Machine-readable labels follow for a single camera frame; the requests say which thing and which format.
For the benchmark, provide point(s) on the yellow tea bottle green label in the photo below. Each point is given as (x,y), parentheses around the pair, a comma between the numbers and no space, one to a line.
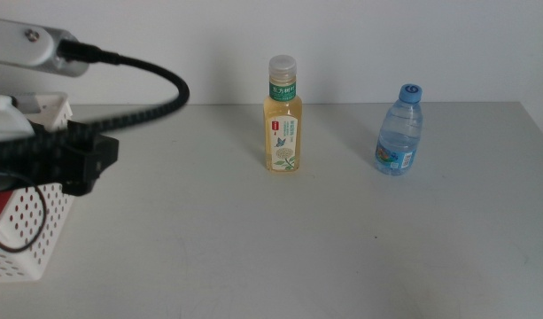
(282,133)

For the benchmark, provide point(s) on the clear water bottle blue cap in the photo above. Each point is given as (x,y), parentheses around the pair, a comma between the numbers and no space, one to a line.
(399,133)

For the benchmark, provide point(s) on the white perforated plastic basket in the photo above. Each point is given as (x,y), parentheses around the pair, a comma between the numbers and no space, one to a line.
(27,239)

